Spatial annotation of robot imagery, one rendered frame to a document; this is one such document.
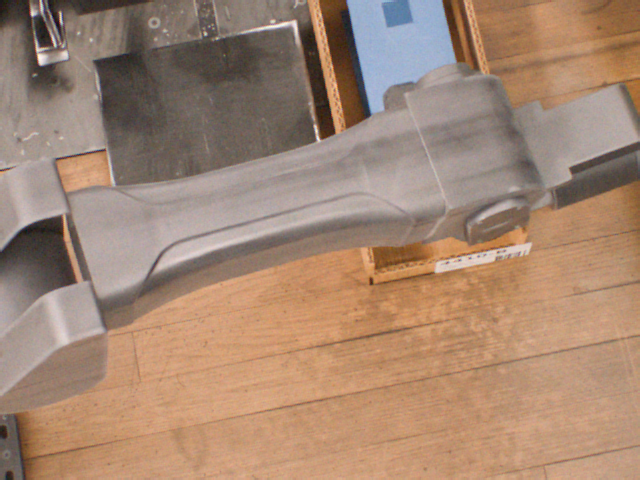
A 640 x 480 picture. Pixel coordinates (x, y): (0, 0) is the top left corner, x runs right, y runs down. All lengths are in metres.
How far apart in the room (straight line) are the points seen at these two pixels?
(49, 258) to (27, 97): 0.42
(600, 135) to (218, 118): 0.39
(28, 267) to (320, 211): 0.15
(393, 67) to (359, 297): 0.18
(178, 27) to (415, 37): 0.22
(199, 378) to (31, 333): 0.39
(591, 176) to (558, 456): 0.31
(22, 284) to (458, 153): 0.23
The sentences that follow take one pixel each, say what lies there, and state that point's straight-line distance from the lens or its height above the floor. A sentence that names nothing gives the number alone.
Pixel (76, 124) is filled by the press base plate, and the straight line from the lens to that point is 1.06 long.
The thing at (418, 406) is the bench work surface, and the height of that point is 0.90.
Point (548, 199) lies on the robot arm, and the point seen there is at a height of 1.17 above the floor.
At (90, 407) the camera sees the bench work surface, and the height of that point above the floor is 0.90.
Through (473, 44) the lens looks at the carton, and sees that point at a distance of 0.99.
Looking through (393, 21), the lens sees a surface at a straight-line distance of 1.06.
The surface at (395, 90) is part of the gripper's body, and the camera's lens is 0.82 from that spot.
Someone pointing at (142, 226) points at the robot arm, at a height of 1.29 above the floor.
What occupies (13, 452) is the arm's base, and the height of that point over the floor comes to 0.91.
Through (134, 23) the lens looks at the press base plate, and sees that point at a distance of 1.08.
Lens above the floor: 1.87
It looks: 75 degrees down
